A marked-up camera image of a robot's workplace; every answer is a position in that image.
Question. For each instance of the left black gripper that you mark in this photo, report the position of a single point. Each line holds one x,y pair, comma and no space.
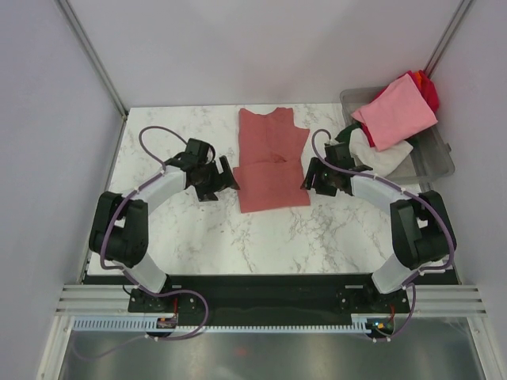
206,194

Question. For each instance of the salmon red t shirt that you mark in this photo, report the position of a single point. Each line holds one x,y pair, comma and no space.
270,171

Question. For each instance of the dark green t shirt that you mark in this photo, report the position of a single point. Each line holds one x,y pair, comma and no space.
344,136

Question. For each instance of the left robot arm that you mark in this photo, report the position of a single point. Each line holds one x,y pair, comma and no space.
120,228

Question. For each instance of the grey translucent plastic bin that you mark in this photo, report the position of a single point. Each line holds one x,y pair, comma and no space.
430,158

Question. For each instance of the white slotted cable duct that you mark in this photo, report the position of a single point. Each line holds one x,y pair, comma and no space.
157,325

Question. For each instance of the white t shirt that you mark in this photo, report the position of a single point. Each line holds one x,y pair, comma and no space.
382,162

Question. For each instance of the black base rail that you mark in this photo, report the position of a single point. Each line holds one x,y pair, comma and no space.
219,300

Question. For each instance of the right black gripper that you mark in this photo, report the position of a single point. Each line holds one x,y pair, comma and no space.
320,188

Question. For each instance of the light pink t shirt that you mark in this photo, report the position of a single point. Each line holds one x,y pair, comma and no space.
394,116

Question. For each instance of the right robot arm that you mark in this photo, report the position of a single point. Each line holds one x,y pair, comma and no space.
421,232

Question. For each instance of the right aluminium frame post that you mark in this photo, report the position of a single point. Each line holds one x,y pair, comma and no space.
458,18

